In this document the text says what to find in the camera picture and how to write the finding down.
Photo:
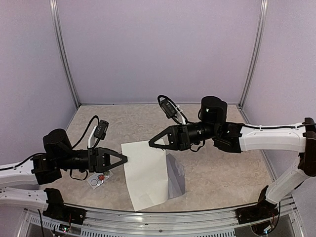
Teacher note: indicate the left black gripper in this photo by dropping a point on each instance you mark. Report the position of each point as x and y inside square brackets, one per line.
[98, 158]

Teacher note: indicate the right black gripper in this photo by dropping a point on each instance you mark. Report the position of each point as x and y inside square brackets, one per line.
[178, 137]

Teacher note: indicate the grey envelope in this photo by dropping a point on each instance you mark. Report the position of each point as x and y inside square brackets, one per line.
[176, 177]

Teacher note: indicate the beige letter paper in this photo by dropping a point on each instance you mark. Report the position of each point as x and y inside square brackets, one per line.
[145, 174]

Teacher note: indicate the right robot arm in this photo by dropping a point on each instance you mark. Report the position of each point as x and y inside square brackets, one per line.
[234, 137]

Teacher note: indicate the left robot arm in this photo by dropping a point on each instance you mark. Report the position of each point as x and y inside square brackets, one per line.
[45, 168]

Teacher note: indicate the sticker sheet with seals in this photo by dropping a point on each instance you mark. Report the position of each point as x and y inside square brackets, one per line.
[97, 179]

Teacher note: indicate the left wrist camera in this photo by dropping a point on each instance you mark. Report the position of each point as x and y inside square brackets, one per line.
[98, 133]

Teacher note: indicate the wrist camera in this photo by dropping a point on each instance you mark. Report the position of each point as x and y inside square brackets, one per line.
[98, 133]
[171, 110]

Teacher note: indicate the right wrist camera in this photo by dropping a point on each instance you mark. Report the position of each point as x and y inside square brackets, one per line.
[171, 110]

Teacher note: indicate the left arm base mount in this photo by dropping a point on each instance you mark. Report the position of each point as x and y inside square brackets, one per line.
[57, 210]

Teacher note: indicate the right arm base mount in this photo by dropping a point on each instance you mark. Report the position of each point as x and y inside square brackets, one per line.
[263, 209]

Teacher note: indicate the front aluminium rail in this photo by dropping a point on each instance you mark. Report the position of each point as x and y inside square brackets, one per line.
[220, 222]

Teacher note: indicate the right aluminium frame post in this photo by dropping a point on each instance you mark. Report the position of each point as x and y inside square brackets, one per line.
[255, 52]

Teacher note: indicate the aluminium frame post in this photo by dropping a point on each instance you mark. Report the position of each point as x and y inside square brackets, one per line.
[62, 52]
[255, 52]

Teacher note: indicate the left aluminium frame post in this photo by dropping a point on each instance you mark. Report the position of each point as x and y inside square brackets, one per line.
[62, 52]

